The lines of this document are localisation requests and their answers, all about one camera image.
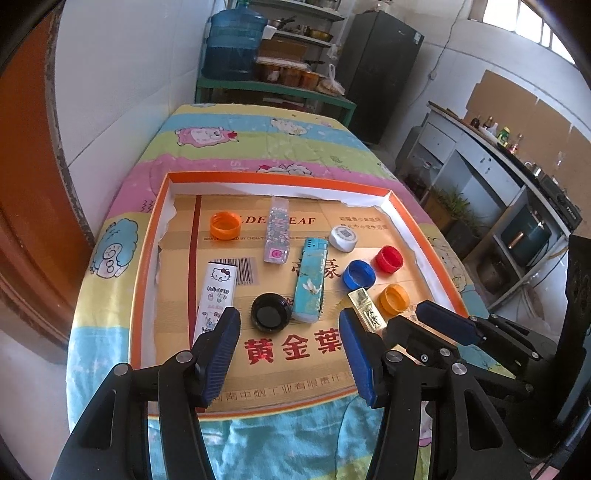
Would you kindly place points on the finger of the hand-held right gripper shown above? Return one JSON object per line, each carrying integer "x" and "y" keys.
{"x": 406, "y": 337}
{"x": 445, "y": 319}

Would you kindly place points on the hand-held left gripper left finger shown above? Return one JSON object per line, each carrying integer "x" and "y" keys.
{"x": 221, "y": 355}

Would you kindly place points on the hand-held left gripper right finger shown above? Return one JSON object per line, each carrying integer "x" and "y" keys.
{"x": 358, "y": 355}

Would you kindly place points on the yellow-orange bottle cap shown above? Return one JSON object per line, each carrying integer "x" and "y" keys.
{"x": 394, "y": 300}

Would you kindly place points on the gold lighter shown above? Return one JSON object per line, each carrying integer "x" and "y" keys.
{"x": 367, "y": 310}

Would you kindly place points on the white cartoon cat lighter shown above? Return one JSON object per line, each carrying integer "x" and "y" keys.
{"x": 215, "y": 295}

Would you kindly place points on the black bottle cap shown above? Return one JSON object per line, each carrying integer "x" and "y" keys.
{"x": 271, "y": 314}

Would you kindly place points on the blue bottle cap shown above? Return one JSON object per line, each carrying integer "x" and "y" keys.
{"x": 359, "y": 275}

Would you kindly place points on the red bottle cap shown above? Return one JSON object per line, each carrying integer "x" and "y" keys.
{"x": 389, "y": 259}

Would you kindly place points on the teal floral lighter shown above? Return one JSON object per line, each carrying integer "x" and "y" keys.
{"x": 310, "y": 277}

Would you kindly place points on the white printed bottle cap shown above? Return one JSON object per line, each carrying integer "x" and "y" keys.
{"x": 345, "y": 238}

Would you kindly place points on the orange bottle cap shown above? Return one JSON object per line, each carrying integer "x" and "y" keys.
{"x": 225, "y": 226}

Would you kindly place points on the orange-rimmed cardboard tray box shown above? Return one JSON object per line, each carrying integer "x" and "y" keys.
{"x": 277, "y": 179}

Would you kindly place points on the metal cooking pot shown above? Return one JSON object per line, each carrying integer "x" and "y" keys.
{"x": 491, "y": 275}

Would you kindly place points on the dark green plant pot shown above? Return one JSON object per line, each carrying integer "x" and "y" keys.
{"x": 464, "y": 237}

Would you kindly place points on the yellow plant pot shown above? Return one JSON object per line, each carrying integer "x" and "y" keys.
{"x": 438, "y": 212}

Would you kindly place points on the teal kitchen appliance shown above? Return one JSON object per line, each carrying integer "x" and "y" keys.
{"x": 526, "y": 233}

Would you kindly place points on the black gas stove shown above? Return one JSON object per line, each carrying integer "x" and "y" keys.
{"x": 561, "y": 201}

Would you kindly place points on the white kitchen counter cabinet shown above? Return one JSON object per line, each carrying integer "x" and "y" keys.
{"x": 471, "y": 170}

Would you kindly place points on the red-label bottle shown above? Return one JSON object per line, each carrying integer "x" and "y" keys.
{"x": 517, "y": 144}

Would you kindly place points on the green bottle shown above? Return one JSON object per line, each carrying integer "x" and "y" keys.
{"x": 503, "y": 137}

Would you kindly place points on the dark sauce bottle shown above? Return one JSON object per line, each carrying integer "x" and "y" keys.
{"x": 475, "y": 122}

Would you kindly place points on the colourful cartoon printed blanket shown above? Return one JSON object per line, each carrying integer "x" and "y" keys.
{"x": 277, "y": 138}

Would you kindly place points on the dark grey refrigerator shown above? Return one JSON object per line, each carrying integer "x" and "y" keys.
{"x": 378, "y": 69}

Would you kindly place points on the clear plastic bag of bread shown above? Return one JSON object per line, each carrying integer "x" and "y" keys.
{"x": 332, "y": 84}

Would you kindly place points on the green metal table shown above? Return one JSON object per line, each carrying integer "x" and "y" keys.
{"x": 277, "y": 91}

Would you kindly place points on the amber plastic food container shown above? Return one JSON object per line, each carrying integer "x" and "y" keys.
{"x": 268, "y": 72}
{"x": 312, "y": 80}
{"x": 292, "y": 75}

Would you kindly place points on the blue water jug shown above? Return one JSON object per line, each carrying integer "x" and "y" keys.
{"x": 233, "y": 46}

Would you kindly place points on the bright window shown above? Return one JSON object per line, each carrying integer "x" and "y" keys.
{"x": 521, "y": 18}

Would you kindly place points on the brown cardboard box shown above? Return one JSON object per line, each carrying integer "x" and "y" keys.
{"x": 288, "y": 48}

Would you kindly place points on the white metal shelf rack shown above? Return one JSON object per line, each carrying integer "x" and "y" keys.
{"x": 314, "y": 14}

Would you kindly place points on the brown cardboard wall sheet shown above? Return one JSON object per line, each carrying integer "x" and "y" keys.
{"x": 531, "y": 106}

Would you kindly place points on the red-brown wooden door frame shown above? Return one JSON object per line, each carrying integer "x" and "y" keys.
{"x": 27, "y": 184}

